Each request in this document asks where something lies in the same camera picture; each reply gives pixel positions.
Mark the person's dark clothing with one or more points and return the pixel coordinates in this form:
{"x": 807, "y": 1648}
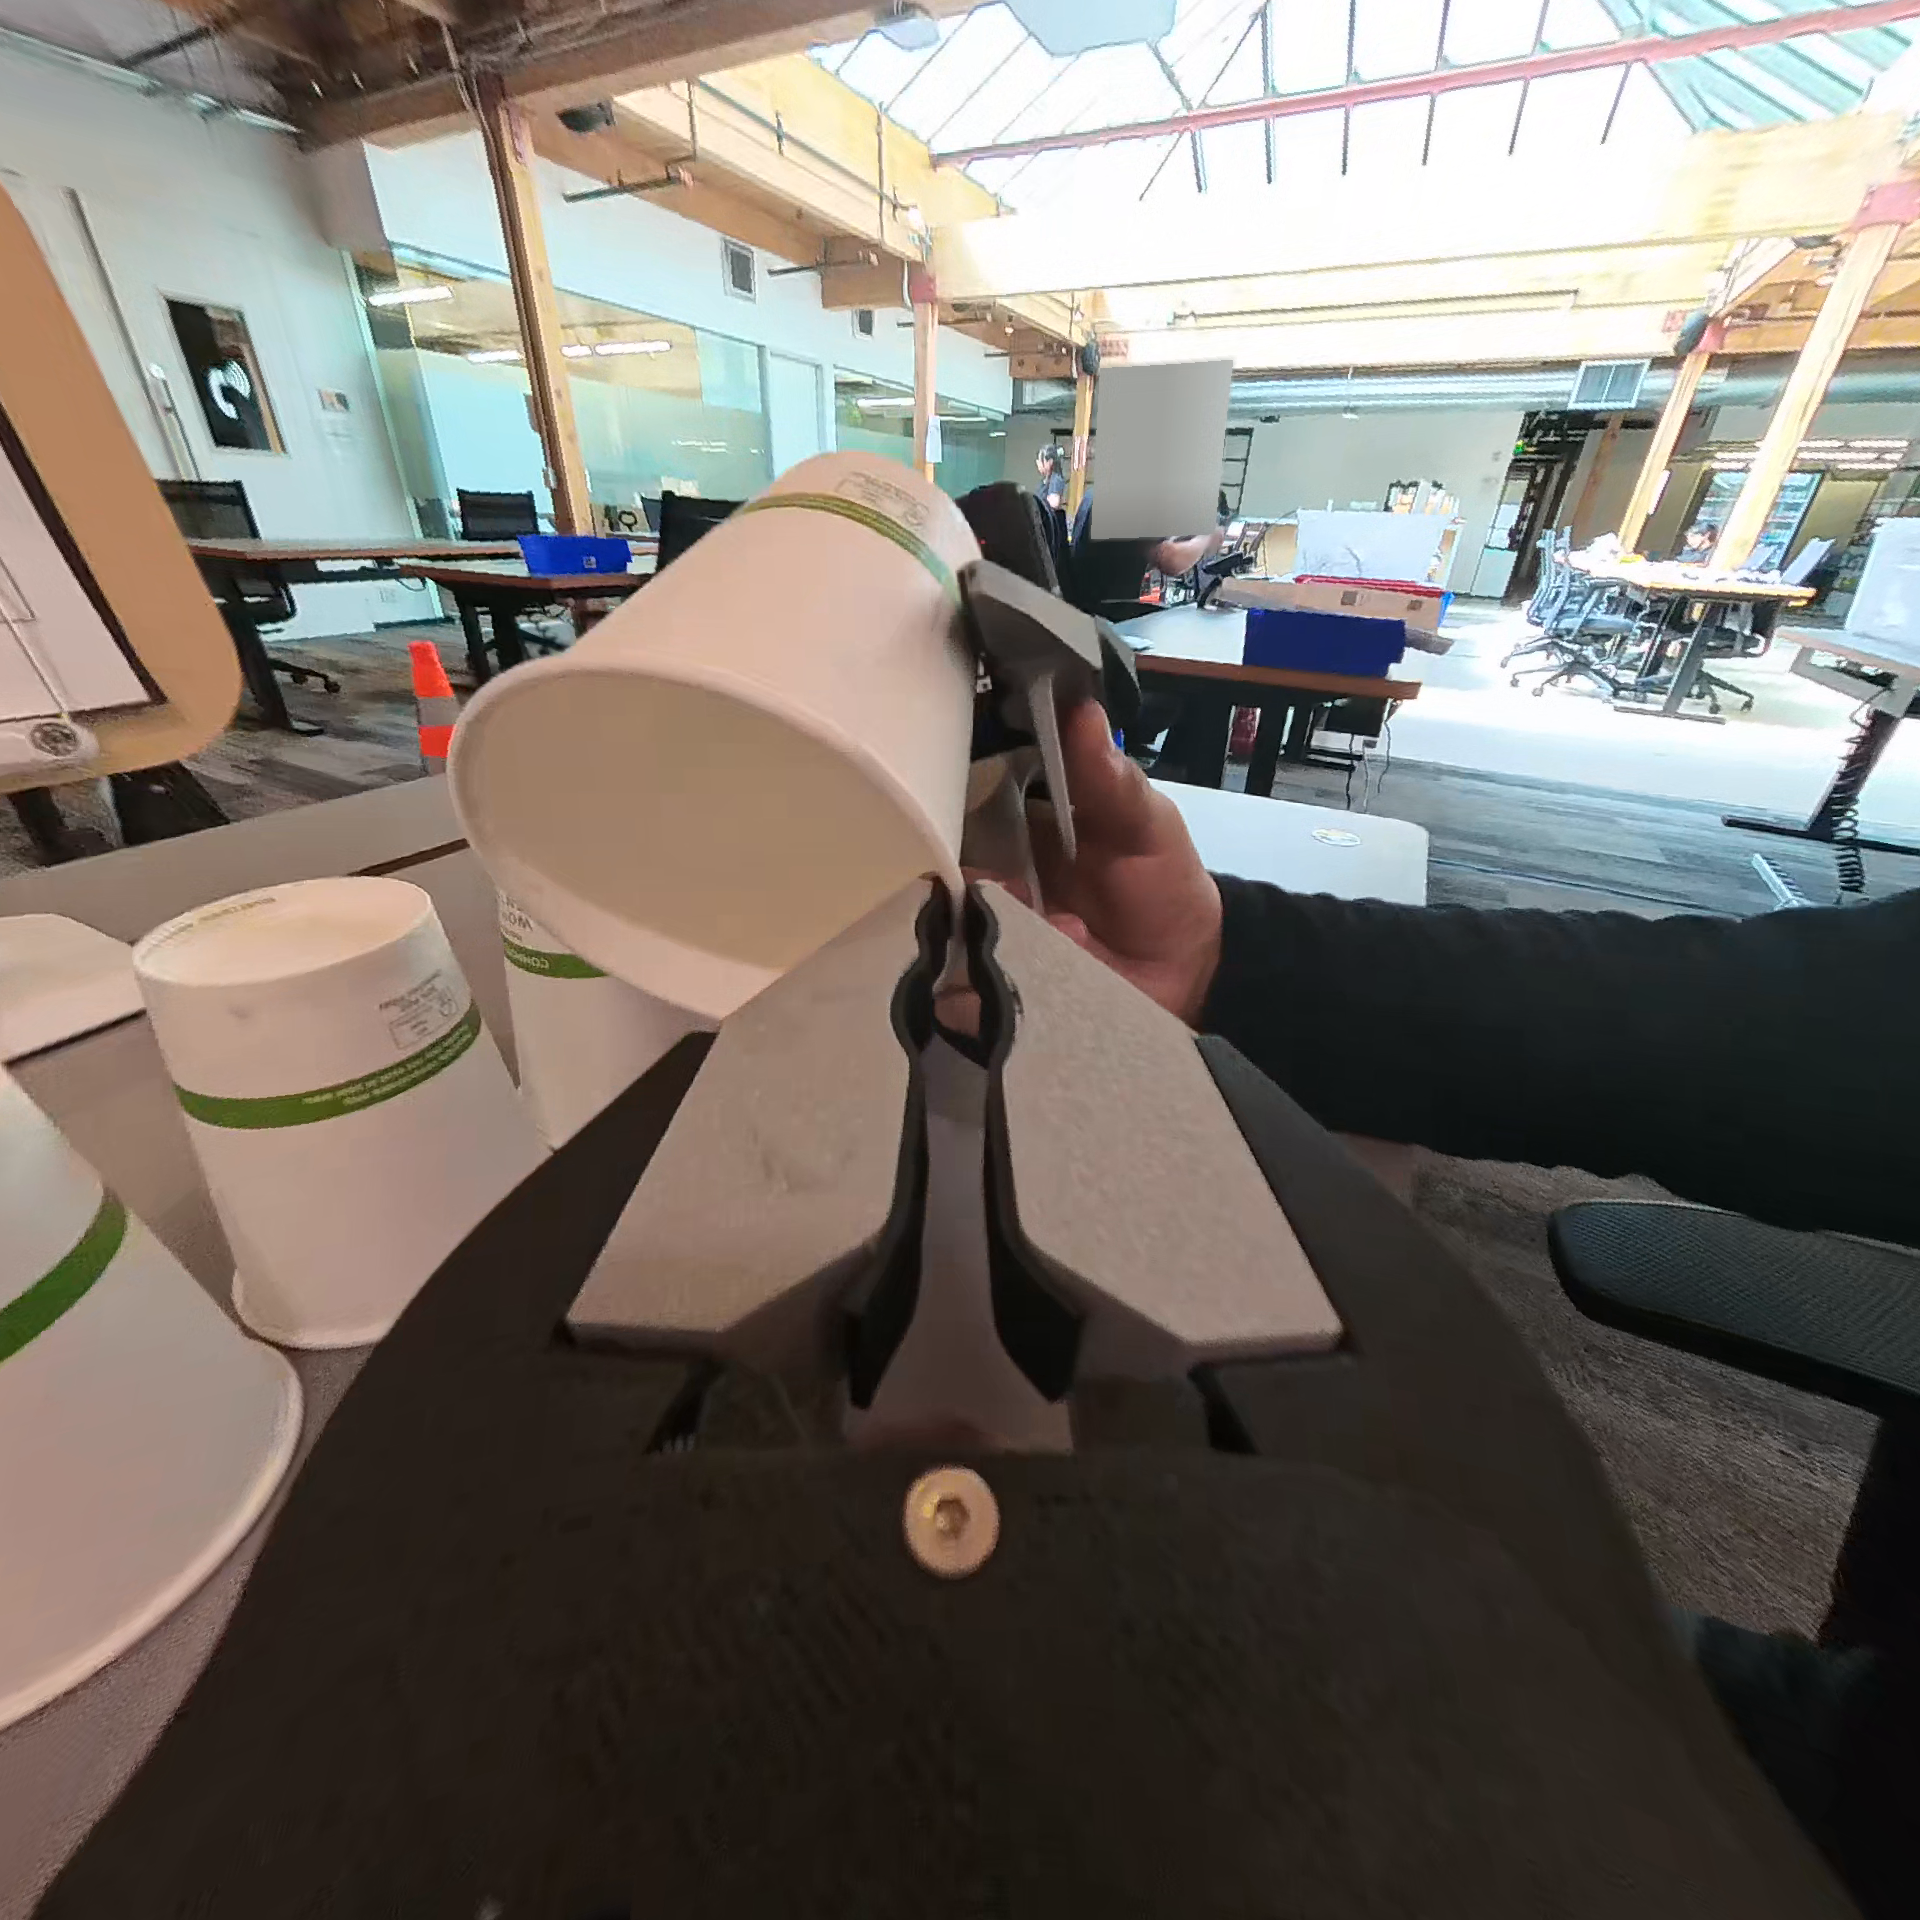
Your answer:
{"x": 1816, "y": 1770}

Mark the white paper cup green band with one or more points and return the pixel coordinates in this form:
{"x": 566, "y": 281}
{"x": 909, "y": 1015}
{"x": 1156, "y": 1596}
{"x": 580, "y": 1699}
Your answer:
{"x": 328, "y": 1185}
{"x": 718, "y": 720}
{"x": 120, "y": 1426}
{"x": 585, "y": 1049}

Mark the person's right hand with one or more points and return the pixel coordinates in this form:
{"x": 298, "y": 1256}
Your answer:
{"x": 1139, "y": 886}

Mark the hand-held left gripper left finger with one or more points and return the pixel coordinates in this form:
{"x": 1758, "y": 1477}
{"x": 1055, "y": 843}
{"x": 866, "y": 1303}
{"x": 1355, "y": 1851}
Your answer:
{"x": 749, "y": 1185}

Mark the small blue bin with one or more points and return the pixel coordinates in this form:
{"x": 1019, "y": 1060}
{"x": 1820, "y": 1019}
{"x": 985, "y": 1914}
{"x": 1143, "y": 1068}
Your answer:
{"x": 578, "y": 554}

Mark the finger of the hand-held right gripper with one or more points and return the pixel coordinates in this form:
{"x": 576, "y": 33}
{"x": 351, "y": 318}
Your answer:
{"x": 1036, "y": 622}
{"x": 1056, "y": 749}

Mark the blue storage box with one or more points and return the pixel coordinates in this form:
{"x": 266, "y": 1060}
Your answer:
{"x": 1321, "y": 638}

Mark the orange traffic cone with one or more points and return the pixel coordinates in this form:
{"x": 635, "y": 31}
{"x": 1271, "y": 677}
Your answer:
{"x": 434, "y": 704}

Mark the person's right forearm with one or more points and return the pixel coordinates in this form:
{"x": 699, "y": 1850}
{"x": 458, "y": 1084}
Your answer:
{"x": 1576, "y": 1036}

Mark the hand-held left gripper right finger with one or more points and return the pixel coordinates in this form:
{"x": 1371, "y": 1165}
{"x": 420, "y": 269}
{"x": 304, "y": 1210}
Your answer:
{"x": 1155, "y": 1185}

